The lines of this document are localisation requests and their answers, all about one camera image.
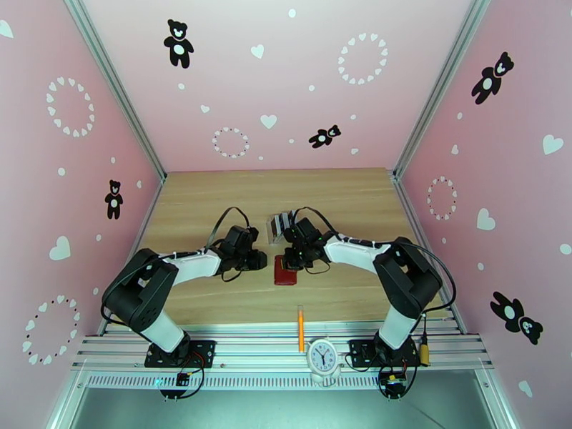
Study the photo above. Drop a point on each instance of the aluminium frame post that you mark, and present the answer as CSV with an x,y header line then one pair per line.
x,y
111,83
440,88

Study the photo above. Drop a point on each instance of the aluminium front rail platform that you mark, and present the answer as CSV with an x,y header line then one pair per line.
x,y
259,351

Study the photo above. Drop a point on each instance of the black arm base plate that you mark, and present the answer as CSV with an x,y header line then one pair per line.
x,y
359,351
201,351

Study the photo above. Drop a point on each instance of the red leather card holder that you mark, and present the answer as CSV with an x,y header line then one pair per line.
x,y
286,278

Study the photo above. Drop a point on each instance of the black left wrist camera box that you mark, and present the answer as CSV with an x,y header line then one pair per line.
x,y
241,238

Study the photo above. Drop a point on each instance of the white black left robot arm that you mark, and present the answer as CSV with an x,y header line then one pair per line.
x,y
138,302

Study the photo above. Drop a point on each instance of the clear acrylic card stand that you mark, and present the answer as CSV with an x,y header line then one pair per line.
x,y
273,241

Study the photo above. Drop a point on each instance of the aluminium table side rail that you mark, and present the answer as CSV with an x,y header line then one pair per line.
x,y
411,213
147,217

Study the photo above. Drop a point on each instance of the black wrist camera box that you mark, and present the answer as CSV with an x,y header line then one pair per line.
x,y
241,238
305,228

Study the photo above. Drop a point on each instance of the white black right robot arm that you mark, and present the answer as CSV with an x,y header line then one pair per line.
x,y
406,276

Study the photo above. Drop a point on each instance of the white alarm clock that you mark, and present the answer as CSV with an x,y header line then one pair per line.
x,y
324,356

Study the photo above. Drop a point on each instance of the black yellow power connector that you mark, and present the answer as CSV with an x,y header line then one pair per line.
x,y
393,382
182,378

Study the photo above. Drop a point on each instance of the orange pencil with clear cap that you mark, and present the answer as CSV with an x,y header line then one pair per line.
x,y
300,329

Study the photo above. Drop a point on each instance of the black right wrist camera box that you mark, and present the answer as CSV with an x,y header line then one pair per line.
x,y
305,228

